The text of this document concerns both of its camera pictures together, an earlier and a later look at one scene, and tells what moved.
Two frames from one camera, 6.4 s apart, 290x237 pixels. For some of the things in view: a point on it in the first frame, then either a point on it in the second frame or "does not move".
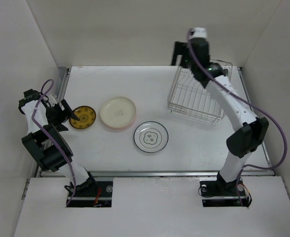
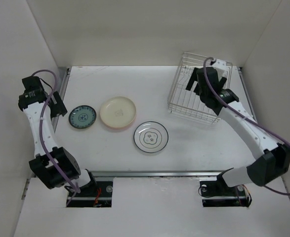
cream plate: x=118 y=112 does not move
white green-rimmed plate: x=150 y=137 does not move
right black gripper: x=181 y=49 to x=192 y=79
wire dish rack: x=189 y=98 does not move
